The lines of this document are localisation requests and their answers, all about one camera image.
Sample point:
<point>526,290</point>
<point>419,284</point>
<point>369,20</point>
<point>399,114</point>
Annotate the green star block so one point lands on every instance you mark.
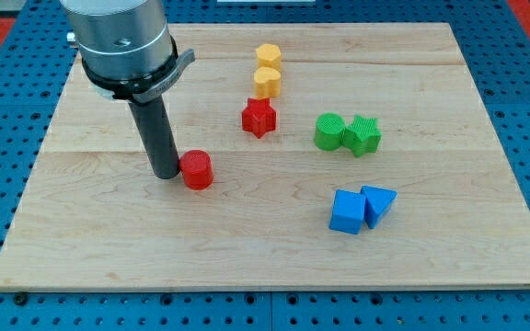
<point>362,136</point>

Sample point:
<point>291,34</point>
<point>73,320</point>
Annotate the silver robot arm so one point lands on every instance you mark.
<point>126,47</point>

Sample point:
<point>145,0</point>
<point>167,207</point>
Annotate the blue cube block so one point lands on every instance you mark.
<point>347,213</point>

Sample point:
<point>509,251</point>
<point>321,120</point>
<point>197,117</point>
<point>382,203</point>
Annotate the green cylinder block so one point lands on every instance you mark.
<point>329,131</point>

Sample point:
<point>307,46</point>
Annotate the yellow heart block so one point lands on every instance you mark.
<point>267,82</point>

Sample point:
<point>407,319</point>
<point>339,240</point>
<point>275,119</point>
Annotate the blue triangle block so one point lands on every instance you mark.
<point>378,202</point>

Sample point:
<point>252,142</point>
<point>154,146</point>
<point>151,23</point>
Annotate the wooden board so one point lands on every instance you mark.
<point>93,216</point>

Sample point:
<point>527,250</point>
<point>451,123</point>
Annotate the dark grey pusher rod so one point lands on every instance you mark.
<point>153,125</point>

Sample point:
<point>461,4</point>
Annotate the yellow hexagon block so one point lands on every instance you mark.
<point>269,55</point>

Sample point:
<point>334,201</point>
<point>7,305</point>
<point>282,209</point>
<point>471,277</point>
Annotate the red cylinder block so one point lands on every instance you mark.
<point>196,168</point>

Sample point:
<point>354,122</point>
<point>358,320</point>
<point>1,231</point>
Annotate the red star block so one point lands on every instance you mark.
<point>259,117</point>

